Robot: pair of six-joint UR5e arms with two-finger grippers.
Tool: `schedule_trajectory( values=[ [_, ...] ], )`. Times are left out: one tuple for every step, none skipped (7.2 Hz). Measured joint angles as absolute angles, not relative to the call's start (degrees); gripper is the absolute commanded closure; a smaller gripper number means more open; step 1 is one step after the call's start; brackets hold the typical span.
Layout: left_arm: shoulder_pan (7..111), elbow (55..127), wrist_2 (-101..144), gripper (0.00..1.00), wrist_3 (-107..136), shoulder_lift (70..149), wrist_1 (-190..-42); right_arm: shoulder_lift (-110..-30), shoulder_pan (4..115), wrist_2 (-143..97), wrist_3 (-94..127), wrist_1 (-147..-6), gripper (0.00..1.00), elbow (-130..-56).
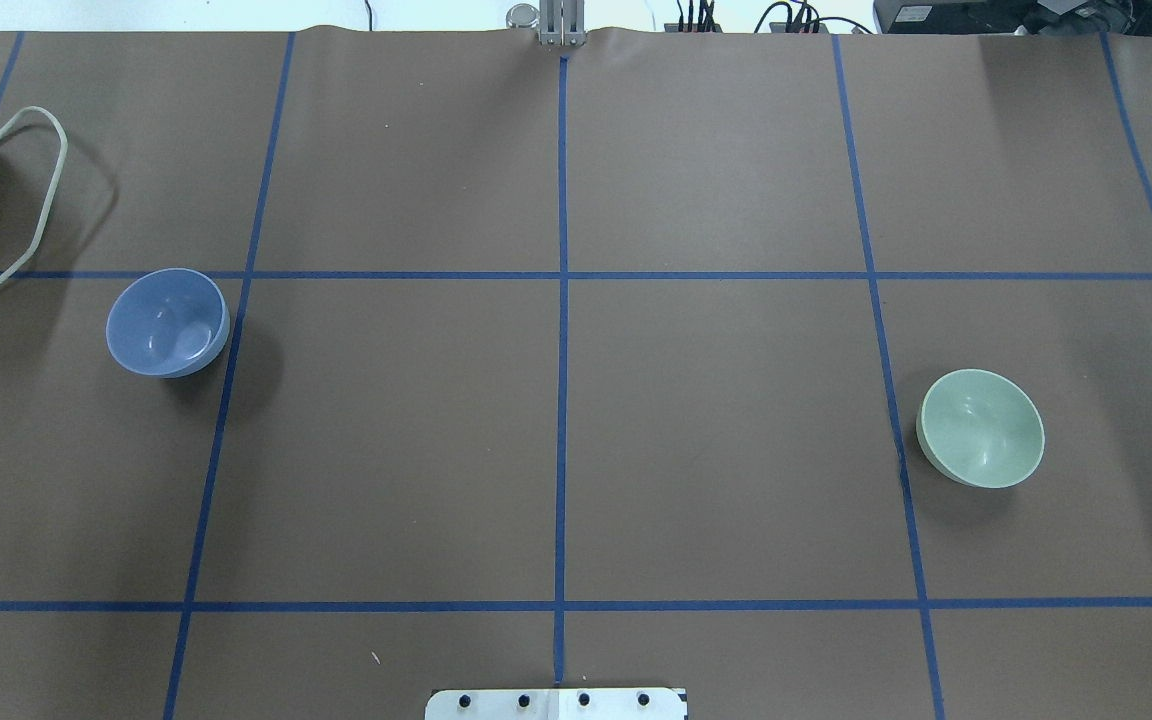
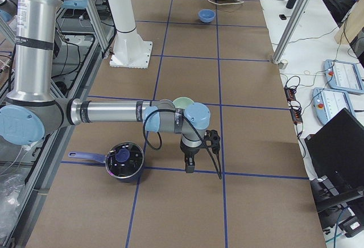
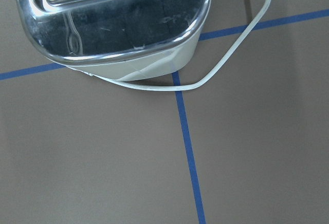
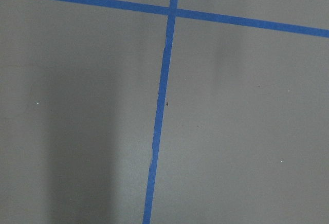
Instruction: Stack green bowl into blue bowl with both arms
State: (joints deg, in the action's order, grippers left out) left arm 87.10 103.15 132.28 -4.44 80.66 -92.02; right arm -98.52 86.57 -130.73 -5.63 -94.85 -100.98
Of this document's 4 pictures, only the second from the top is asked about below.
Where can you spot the upper teach pendant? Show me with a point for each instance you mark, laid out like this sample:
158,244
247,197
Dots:
343,75

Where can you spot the black laptop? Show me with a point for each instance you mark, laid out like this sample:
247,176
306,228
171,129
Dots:
338,148

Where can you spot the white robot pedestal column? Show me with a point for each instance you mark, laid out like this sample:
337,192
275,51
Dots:
129,49

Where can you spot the aluminium frame post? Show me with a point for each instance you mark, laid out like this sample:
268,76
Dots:
297,13

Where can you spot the black orange power strip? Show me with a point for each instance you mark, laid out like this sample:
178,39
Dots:
294,105

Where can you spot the green bowl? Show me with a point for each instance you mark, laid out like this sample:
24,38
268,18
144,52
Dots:
182,102

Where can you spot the blue saucepan with glass lid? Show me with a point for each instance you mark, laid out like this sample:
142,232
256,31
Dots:
125,161

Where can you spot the blue bowl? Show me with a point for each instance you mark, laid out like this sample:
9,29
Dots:
206,15

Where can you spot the small black box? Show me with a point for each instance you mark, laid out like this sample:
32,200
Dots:
282,17

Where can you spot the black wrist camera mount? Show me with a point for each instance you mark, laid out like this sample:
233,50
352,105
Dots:
212,140

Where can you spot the black monitor panel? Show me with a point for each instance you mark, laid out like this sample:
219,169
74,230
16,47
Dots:
339,9

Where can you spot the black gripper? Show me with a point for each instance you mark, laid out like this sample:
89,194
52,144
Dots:
190,152

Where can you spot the teach pendant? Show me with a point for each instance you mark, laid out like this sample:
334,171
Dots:
329,102
343,75

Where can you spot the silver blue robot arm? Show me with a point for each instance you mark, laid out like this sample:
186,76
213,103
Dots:
31,112

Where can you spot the lower teach pendant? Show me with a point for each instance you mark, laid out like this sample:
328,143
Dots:
329,102

